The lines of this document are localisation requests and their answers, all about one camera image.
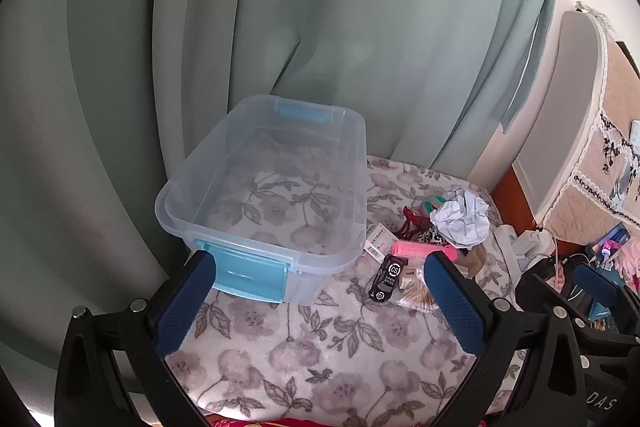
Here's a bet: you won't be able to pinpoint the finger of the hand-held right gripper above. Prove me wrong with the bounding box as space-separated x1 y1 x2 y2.
514 273 592 324
571 262 640 336

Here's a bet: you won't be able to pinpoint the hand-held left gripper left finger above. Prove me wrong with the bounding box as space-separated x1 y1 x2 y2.
54 251 217 427

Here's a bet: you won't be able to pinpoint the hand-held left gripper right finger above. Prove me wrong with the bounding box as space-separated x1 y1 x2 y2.
423 250 590 427

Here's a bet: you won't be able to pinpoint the cotton swab pack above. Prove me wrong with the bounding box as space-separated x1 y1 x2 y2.
397 279 444 311

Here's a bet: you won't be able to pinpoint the brown packing tape roll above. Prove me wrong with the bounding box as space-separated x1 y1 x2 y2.
457 247 489 279

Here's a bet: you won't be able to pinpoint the pink marker pen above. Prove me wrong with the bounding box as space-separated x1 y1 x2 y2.
392 240 458 262

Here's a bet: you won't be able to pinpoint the black toy car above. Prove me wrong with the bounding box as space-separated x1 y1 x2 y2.
369 255 407 303

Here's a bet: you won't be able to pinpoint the leopard print scrunchie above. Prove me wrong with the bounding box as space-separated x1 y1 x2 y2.
415 227 447 249

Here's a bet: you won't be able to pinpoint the white paper ball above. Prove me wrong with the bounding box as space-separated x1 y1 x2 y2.
430 188 492 249

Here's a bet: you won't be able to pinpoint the red hair tie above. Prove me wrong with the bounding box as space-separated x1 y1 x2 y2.
397 206 436 241

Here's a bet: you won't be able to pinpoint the clear plastic container blue latches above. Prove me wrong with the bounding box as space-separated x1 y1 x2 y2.
155 94 368 306

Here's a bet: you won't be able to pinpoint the pink knitted cloth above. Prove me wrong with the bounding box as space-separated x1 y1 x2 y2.
612 247 640 281

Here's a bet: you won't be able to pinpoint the smartphone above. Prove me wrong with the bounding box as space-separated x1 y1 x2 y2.
592 222 632 266

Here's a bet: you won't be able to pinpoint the white power strip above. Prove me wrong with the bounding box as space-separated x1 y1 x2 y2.
492 224 557 279

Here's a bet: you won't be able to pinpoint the grey floral blanket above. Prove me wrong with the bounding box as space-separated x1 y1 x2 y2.
165 154 528 424

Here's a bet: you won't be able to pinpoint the red cloth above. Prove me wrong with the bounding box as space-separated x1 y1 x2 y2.
205 414 321 427

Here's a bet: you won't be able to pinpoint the beige quilted lace cover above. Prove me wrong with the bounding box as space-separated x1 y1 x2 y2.
542 1 640 239

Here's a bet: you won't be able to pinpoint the pale green curtain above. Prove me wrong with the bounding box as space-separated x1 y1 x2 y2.
0 0 571 368

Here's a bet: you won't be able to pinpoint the brown wooden bed frame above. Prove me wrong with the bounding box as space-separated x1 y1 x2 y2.
492 167 539 228

